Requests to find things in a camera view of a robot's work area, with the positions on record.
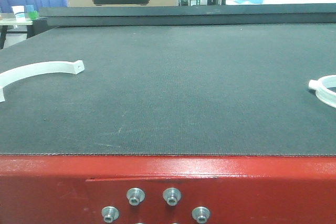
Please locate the white half-ring pipe clamp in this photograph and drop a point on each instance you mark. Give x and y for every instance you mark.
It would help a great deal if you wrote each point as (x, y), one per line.
(10, 76)

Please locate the white ring pipe clamp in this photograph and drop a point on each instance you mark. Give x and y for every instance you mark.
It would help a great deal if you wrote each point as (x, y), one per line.
(322, 89)

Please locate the dark grey table mat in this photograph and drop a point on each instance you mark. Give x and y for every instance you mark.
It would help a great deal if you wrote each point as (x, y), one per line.
(173, 90)

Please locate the silver bolt upper right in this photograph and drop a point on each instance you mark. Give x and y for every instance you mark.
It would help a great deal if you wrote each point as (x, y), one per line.
(172, 196)

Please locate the silver bolt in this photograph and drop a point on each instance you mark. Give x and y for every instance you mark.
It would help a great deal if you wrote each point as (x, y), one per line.
(110, 214)
(201, 214)
(172, 196)
(135, 196)

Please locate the silver bolt upper left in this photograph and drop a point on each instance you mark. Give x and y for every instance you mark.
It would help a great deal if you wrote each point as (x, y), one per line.
(135, 196)

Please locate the silver bolt lower right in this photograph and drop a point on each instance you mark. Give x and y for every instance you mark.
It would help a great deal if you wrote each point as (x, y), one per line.
(201, 214)

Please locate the silver bolt lower left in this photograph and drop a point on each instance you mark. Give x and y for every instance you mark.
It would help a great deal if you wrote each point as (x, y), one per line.
(110, 214)

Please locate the green small cup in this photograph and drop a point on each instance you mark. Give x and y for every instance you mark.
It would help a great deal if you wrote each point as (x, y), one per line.
(33, 15)

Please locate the dark raised board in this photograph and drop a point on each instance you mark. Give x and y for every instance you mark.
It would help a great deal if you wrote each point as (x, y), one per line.
(190, 15)

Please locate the white paper cup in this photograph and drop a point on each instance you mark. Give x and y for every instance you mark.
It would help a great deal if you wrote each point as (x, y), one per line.
(19, 12)

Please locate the red metal base frame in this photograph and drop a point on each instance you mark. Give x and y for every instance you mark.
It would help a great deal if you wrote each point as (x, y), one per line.
(75, 189)

